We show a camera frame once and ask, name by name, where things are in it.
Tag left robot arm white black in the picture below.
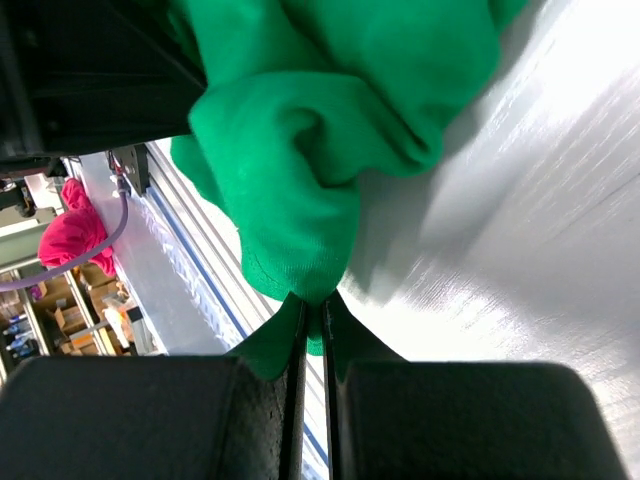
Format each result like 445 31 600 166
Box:
1 1 206 163

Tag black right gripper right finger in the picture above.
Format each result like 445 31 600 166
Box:
322 294 627 479

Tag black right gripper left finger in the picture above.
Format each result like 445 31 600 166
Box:
1 296 306 479

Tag green t shirt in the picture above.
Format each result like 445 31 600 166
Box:
167 0 531 357

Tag aluminium mounting rail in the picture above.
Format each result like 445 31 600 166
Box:
147 139 329 479

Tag pink cloth behind workcell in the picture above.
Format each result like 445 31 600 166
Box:
38 178 107 267

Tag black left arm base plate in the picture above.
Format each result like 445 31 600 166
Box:
108 144 150 196

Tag cardboard boxes on shelf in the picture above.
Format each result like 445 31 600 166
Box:
28 263 139 356

